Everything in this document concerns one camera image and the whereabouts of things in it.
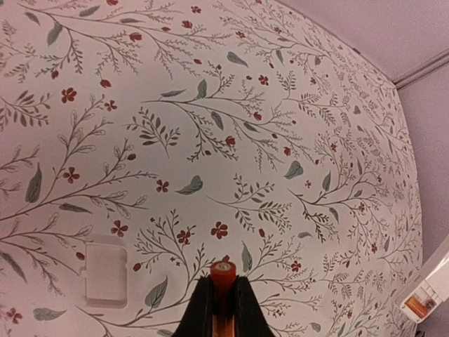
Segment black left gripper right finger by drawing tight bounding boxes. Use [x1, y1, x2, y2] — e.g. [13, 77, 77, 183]
[231, 277, 272, 337]

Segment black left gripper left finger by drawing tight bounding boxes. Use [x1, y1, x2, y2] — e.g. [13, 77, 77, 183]
[173, 276, 215, 337]

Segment white battery cover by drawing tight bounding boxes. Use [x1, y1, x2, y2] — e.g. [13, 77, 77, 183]
[81, 234, 128, 309]

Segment white remote control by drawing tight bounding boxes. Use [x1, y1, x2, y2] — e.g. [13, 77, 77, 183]
[394, 237, 449, 324]

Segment floral patterned table mat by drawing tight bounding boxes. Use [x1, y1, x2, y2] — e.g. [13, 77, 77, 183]
[1, 1, 422, 336]

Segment right aluminium frame post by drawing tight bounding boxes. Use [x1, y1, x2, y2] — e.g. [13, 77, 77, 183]
[393, 49, 448, 91]

